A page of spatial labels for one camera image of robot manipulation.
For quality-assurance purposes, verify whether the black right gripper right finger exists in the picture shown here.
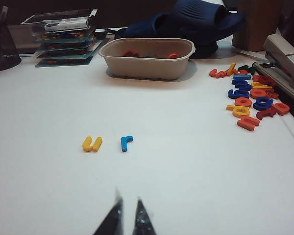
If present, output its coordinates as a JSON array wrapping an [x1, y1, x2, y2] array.
[[133, 197, 157, 235]]

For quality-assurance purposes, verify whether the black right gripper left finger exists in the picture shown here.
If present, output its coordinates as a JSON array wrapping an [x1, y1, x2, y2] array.
[[92, 188, 125, 235]]

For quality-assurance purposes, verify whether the light blue letter r magnet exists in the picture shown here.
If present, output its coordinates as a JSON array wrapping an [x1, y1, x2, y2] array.
[[120, 135, 134, 153]]

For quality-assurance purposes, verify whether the yellow letter u magnet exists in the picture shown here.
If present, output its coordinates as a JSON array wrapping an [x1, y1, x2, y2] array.
[[82, 136, 103, 153]]

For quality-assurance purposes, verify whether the orange letter n magnet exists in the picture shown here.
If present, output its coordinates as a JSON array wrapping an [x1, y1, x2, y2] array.
[[237, 115, 261, 132]]

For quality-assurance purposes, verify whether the dark red letter magnet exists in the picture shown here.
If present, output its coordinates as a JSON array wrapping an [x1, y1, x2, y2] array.
[[256, 107, 277, 120]]

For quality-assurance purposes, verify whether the letter magnet blister pack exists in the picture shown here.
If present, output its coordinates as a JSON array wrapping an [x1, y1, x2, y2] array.
[[35, 55, 97, 68], [35, 30, 97, 42], [36, 47, 106, 60], [38, 39, 99, 50]]

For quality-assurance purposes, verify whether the blue letter g magnet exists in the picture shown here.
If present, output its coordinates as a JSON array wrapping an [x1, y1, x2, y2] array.
[[252, 96, 274, 111]]

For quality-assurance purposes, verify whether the orange letter o magnet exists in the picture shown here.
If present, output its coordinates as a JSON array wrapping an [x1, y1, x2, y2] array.
[[249, 88, 268, 100]]

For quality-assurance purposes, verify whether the blue letter m magnet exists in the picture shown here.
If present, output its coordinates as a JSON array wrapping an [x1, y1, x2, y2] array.
[[231, 74, 252, 86]]

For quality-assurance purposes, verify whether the red letter p magnet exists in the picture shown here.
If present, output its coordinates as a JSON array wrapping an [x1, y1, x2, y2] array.
[[270, 102, 291, 117]]

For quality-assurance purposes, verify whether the beige pulp food tray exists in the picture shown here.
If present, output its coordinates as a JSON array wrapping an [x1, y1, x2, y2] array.
[[98, 37, 196, 81]]

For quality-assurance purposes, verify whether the navy blue foam slipper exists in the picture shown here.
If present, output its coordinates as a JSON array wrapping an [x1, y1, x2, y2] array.
[[114, 12, 177, 40], [156, 0, 246, 60]]

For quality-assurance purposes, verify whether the white printed tube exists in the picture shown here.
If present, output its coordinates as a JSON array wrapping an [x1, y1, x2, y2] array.
[[44, 21, 87, 32]]

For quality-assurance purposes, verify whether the black mesh pen holder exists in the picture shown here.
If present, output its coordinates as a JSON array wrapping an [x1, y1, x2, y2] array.
[[0, 4, 22, 72]]

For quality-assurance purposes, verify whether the clear plastic tray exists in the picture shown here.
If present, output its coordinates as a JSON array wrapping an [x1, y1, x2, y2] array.
[[21, 9, 98, 34]]

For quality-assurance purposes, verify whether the beige desk stapler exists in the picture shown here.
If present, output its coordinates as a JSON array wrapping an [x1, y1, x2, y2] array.
[[251, 34, 294, 103]]

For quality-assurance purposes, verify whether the brown fabric desk partition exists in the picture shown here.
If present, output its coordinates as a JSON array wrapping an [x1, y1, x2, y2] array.
[[0, 0, 179, 34]]

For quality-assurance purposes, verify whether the brown cardboard box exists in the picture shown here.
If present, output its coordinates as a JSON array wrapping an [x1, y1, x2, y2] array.
[[231, 0, 285, 52]]

